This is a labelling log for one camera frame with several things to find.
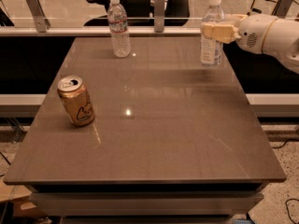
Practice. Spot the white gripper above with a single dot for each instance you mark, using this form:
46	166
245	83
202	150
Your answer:
252	34

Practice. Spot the blue label plastic bottle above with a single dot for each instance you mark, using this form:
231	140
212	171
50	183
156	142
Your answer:
210	53

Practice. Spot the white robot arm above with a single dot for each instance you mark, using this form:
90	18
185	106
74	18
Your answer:
281	42

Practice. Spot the clear water bottle red label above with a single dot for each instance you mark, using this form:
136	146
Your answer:
118	25

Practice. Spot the black office chair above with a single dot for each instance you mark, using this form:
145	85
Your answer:
139	12

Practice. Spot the grey table with drawers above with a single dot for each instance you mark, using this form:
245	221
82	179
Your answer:
171	142

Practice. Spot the gold soda can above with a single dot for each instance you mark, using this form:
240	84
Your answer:
76	100

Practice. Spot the cardboard box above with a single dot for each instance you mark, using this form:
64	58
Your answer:
19	197

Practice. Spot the right metal railing bracket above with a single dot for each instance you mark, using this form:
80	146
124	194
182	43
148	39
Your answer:
281	8

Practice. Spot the metal railing bracket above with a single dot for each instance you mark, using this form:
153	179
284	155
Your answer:
42	24
281	8
158	16

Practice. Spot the middle metal railing bracket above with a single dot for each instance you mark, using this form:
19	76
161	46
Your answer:
158	16

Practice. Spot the left metal railing bracket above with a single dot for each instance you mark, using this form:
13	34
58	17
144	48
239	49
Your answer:
42	24

